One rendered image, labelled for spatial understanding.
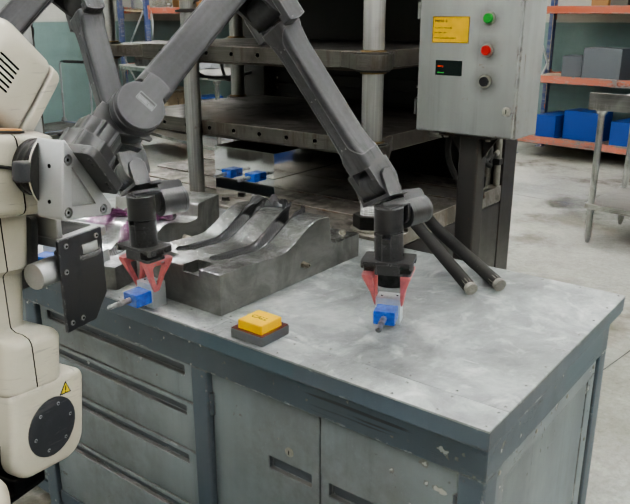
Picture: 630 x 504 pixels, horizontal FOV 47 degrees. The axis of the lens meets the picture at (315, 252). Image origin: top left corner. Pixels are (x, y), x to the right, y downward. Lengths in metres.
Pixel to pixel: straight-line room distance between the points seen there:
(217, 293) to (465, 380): 0.54
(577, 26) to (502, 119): 6.39
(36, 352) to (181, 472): 0.65
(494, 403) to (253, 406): 0.53
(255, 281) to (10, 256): 0.55
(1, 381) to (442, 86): 1.38
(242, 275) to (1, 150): 0.61
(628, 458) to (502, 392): 1.48
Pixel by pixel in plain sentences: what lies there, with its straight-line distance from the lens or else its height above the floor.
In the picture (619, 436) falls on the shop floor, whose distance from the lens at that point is 2.82.
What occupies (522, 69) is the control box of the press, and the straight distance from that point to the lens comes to 2.03.
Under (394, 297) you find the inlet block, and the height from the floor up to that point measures 0.85.
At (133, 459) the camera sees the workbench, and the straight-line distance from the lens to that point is 1.95.
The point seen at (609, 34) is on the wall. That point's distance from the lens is 8.25.
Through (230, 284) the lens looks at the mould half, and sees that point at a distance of 1.52.
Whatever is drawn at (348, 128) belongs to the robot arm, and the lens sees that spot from 1.39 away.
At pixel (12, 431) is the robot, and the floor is 0.76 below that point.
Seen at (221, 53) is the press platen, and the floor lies 1.27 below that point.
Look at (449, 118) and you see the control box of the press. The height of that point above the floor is 1.11.
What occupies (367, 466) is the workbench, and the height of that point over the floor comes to 0.60.
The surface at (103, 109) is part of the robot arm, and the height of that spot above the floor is 1.26.
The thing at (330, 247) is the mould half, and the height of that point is 0.85.
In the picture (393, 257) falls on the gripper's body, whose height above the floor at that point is 0.95.
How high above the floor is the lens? 1.39
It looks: 18 degrees down
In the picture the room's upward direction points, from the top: straight up
